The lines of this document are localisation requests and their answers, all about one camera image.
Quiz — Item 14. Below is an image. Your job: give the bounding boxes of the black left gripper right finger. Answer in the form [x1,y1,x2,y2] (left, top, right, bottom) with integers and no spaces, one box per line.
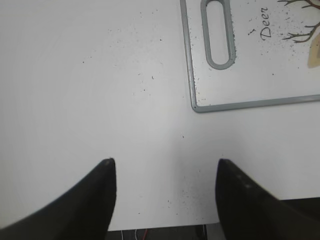
[215,159,320,240]

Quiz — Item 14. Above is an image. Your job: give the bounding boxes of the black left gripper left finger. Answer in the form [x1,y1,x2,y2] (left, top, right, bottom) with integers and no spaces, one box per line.
[0,158,117,240]

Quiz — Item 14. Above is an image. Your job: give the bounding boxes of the white deer cutting board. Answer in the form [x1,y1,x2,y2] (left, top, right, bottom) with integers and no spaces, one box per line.
[180,0,320,113]

